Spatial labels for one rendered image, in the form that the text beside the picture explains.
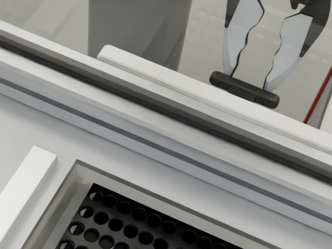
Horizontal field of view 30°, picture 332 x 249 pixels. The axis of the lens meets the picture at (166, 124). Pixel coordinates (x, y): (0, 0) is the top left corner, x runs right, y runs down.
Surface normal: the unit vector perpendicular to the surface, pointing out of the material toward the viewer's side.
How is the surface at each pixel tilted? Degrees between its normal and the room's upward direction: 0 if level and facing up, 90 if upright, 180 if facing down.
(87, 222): 0
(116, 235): 0
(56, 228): 0
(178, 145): 90
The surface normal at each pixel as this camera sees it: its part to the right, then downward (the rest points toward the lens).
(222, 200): 0.11, -0.58
